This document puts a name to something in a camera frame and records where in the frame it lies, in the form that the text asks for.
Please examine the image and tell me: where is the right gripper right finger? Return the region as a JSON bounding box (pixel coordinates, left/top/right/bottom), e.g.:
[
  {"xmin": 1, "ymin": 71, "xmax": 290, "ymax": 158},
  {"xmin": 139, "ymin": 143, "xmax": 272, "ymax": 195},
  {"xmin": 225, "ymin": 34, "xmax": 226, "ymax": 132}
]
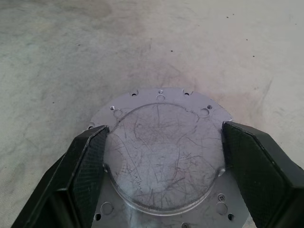
[{"xmin": 220, "ymin": 120, "xmax": 304, "ymax": 228}]

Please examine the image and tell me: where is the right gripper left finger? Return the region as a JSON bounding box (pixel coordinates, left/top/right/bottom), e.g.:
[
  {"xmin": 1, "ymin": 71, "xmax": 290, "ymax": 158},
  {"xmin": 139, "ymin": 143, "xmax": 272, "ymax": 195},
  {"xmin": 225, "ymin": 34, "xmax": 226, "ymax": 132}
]
[{"xmin": 18, "ymin": 124, "xmax": 110, "ymax": 228}]

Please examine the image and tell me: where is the round silver metal lid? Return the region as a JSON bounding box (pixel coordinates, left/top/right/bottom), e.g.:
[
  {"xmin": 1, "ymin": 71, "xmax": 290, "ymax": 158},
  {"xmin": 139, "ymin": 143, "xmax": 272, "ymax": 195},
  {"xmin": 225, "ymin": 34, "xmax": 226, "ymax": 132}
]
[{"xmin": 88, "ymin": 87, "xmax": 250, "ymax": 228}]

